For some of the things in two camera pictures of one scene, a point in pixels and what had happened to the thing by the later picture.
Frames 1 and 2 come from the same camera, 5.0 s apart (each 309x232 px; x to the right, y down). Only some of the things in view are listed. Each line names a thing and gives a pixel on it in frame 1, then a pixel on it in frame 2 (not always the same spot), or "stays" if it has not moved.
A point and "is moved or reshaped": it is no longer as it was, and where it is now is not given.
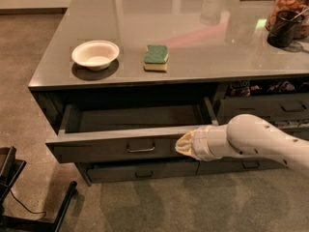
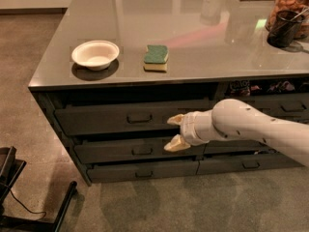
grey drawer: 106,173 stays
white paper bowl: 96,55 stays
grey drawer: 238,164 stays
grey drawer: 126,130 is moved or reshaped
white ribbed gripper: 201,142 -> 187,127
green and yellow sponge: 155,57 stays
